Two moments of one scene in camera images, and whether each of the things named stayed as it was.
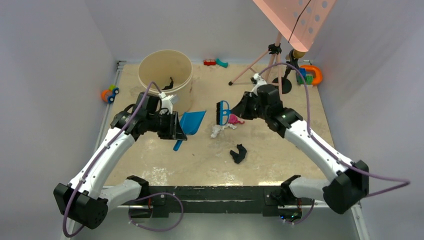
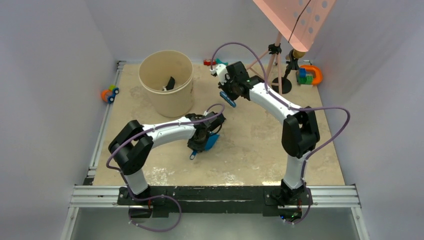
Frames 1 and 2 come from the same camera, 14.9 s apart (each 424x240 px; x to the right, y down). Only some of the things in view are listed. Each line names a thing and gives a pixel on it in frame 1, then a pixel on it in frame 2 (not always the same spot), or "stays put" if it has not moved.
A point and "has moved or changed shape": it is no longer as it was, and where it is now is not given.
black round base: [286, 85] stays put
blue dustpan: [190, 122] has moved or changed shape
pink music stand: [299, 22] stays put
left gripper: [169, 134] to [198, 147]
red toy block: [209, 62] stays put
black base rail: [268, 200] stays put
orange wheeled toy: [108, 95] stays put
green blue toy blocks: [308, 79] stays put
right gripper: [241, 109] to [224, 88]
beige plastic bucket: [172, 72] stays put
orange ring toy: [318, 78] stays put
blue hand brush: [223, 111] to [225, 97]
